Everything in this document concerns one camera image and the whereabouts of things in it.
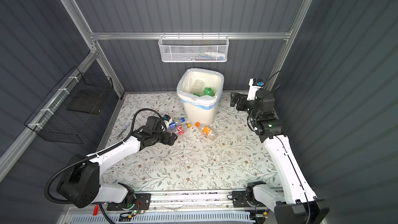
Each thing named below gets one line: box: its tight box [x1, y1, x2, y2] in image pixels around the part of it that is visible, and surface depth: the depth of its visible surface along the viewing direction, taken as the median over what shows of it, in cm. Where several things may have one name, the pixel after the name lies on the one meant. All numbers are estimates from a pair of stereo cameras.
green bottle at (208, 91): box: [203, 87, 216, 97], surface depth 97 cm
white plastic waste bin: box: [176, 67, 225, 125], surface depth 95 cm
